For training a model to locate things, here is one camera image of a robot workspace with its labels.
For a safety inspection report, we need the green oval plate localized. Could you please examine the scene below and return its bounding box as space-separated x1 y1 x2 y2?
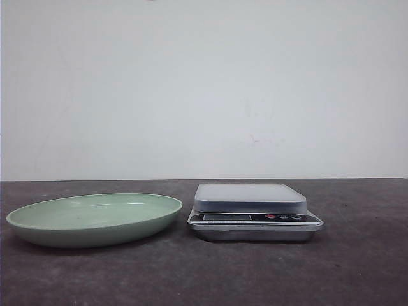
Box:
6 193 182 248

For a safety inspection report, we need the silver digital kitchen scale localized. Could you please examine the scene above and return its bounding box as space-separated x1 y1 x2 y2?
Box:
187 183 324 242

